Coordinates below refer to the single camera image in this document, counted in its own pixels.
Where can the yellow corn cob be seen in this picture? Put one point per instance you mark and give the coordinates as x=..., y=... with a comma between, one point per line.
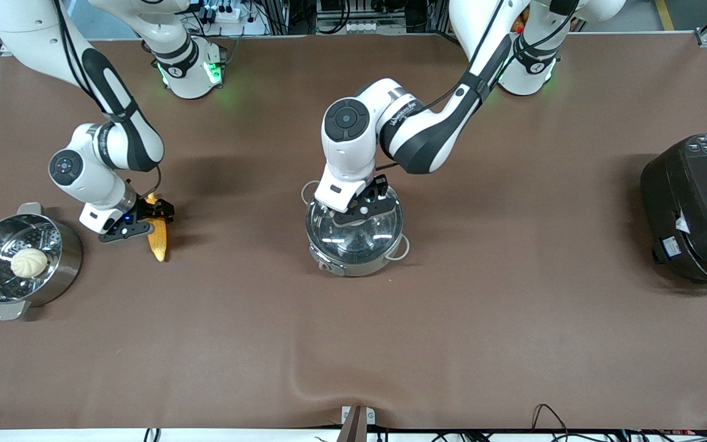
x=158, y=242

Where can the round glass pot lid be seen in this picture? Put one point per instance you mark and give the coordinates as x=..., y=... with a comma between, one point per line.
x=353, y=242

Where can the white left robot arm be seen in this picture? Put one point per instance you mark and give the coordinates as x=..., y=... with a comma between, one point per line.
x=427, y=135

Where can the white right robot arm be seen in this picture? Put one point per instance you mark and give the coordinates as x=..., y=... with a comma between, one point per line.
x=126, y=135

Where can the steel steamer pot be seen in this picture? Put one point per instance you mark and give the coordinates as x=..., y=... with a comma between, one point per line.
x=65, y=264

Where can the white steamed bun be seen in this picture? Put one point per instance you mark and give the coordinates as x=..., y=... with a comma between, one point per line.
x=29, y=263

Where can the brown table cloth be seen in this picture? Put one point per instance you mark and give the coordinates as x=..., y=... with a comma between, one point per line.
x=353, y=344

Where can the white power strip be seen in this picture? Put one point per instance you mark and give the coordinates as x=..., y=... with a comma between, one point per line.
x=366, y=27

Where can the bag of orange snacks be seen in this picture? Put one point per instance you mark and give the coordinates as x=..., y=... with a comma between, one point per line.
x=519, y=23

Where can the black rice cooker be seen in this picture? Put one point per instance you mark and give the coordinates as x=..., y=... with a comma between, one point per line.
x=697, y=209

